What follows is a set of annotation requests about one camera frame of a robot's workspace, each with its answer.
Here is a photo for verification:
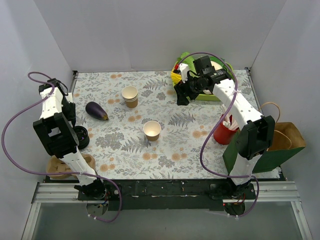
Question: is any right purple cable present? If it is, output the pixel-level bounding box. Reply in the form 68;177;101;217
175;51;260;221

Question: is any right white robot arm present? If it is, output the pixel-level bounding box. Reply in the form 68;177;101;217
173;53;276;199

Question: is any aluminium frame rail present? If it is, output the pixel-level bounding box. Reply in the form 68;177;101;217
22;179;313;240

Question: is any floral patterned table mat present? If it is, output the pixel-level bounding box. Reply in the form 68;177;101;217
52;69;281;180

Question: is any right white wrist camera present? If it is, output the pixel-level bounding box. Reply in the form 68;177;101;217
174;63;190;83

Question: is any brown paper coffee cup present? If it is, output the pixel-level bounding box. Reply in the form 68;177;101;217
143;120;162;142

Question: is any yellow napa cabbage leaf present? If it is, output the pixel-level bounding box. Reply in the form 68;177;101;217
170;69;182;85

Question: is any stack of black lids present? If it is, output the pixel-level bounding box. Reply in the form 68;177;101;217
73;126;90;150

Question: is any brown cardboard cup carrier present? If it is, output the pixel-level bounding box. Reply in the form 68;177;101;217
46;153;96;180

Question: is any stack of paper cups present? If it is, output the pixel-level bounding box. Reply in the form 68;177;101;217
121;86;138;109

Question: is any white radish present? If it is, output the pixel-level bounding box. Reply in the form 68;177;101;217
210;60;226;73

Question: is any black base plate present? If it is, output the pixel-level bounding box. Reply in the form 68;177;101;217
34;179;295;215

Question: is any purple eggplant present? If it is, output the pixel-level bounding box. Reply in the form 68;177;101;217
85;101;109;121

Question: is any green napa cabbage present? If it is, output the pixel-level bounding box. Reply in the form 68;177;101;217
177;52;196;72

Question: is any purple cable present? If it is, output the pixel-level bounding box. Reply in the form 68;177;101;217
175;51;260;221
1;71;123;223

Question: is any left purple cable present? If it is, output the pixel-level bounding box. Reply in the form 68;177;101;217
1;71;123;223

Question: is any red straw holder cup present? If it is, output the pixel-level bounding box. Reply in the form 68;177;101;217
213;122;238;145

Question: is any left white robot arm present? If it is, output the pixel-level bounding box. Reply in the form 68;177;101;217
33;78;107;200

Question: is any brown and green paper bag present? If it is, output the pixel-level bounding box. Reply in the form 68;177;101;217
222;108;306;176

